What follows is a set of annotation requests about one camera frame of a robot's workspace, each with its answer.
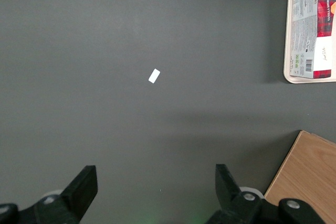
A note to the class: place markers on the wooden two-drawer cabinet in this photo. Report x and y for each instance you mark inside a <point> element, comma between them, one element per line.
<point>309,171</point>

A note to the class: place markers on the red tartan cookie box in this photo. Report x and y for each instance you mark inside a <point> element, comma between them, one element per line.
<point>323,11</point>

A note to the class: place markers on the small white paper tag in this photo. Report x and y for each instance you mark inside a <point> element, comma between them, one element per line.
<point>154,75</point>

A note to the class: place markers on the beige plastic tray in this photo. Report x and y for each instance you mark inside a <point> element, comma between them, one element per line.
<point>299,80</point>

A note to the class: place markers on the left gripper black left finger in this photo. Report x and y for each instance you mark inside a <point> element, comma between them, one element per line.
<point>76,195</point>

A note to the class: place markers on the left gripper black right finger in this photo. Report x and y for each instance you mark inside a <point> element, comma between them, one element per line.
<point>236,208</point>

